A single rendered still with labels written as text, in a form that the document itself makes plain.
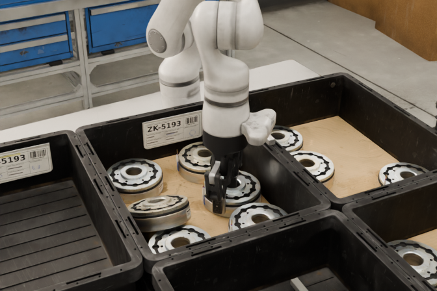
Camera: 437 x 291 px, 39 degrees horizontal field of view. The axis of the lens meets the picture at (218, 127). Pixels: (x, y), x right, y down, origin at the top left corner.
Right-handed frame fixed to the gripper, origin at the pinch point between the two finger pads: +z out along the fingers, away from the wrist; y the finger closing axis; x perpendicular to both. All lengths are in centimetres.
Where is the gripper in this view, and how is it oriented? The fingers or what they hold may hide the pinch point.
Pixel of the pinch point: (224, 196)
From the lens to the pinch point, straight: 107.5
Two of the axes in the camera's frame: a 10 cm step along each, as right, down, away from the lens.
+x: 9.4, 1.7, -2.8
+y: -3.3, 4.7, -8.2
